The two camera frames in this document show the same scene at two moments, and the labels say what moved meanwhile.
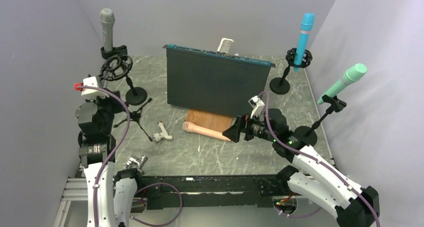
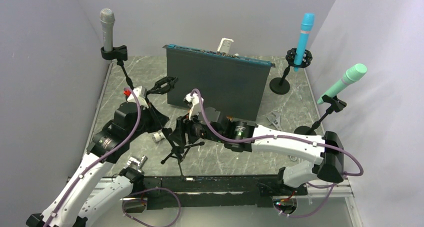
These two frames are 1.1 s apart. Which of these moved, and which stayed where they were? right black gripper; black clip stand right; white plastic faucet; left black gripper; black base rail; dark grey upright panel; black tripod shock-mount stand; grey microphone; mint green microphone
Moved: right black gripper; black tripod shock-mount stand; left black gripper
Stayed: mint green microphone; black clip stand right; white plastic faucet; black base rail; grey microphone; dark grey upright panel
